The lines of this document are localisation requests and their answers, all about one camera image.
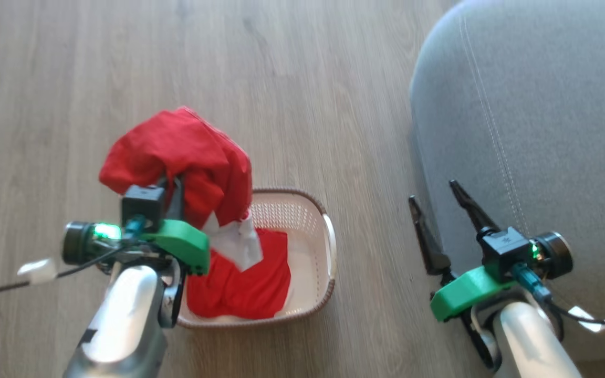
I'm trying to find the red garment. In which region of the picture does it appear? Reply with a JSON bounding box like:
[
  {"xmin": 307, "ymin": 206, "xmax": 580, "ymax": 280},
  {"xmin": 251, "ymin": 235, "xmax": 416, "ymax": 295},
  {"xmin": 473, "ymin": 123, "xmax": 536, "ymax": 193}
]
[
  {"xmin": 99, "ymin": 107, "xmax": 254, "ymax": 229},
  {"xmin": 186, "ymin": 227, "xmax": 292, "ymax": 321}
]

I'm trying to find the grey fabric sofa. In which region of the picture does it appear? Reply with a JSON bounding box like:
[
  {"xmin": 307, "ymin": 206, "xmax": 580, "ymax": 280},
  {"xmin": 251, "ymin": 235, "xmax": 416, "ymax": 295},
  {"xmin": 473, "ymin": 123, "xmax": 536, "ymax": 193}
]
[{"xmin": 409, "ymin": 0, "xmax": 605, "ymax": 363}]

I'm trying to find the white cable tag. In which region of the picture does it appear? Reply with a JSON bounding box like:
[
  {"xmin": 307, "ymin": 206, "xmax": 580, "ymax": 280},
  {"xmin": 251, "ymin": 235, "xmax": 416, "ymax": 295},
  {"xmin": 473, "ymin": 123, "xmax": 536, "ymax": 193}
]
[
  {"xmin": 17, "ymin": 257, "xmax": 58, "ymax": 286},
  {"xmin": 567, "ymin": 306, "xmax": 605, "ymax": 333}
]

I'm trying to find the white brown-rimmed laundry basket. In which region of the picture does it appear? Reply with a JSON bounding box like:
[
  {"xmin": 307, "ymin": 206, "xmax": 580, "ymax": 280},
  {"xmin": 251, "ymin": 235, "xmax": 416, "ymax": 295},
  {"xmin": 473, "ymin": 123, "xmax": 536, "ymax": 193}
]
[{"xmin": 176, "ymin": 188, "xmax": 338, "ymax": 330}]

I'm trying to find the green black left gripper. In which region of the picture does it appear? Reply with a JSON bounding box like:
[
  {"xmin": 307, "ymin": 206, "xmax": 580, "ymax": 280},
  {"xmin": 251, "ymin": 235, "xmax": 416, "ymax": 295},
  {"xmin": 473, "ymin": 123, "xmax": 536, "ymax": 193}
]
[{"xmin": 62, "ymin": 176, "xmax": 212, "ymax": 277}]

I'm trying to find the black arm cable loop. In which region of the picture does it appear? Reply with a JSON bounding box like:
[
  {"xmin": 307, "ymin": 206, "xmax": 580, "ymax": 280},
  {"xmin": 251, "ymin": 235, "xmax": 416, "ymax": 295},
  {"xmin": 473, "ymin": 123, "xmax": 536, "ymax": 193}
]
[
  {"xmin": 160, "ymin": 257, "xmax": 187, "ymax": 329},
  {"xmin": 459, "ymin": 310, "xmax": 504, "ymax": 374}
]

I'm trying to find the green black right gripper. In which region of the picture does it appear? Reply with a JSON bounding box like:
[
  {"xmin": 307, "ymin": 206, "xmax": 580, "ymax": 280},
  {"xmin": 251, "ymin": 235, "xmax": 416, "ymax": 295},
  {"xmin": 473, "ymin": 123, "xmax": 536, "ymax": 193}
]
[{"xmin": 408, "ymin": 180, "xmax": 574, "ymax": 323}]

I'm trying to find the white cloth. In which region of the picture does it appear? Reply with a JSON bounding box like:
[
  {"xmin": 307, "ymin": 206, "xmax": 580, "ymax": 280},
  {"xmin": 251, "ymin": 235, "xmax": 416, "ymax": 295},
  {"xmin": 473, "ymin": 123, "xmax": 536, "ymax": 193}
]
[{"xmin": 201, "ymin": 210, "xmax": 264, "ymax": 272}]

